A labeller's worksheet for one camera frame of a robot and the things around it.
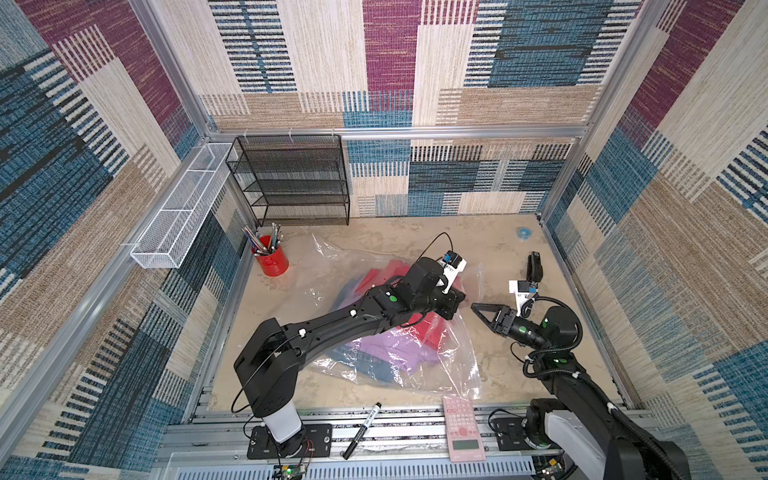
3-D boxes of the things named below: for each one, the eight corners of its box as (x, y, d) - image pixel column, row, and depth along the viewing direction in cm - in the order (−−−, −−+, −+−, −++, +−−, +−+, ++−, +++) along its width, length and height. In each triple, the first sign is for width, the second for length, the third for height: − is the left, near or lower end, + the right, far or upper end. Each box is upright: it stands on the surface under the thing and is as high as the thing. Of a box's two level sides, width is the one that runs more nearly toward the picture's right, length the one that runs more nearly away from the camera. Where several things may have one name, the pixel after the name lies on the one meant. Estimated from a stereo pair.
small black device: (526, 286, 103) (532, 277, 99) (526, 259, 111) (531, 249, 107) (537, 289, 103) (543, 279, 99) (536, 261, 110) (541, 251, 106)
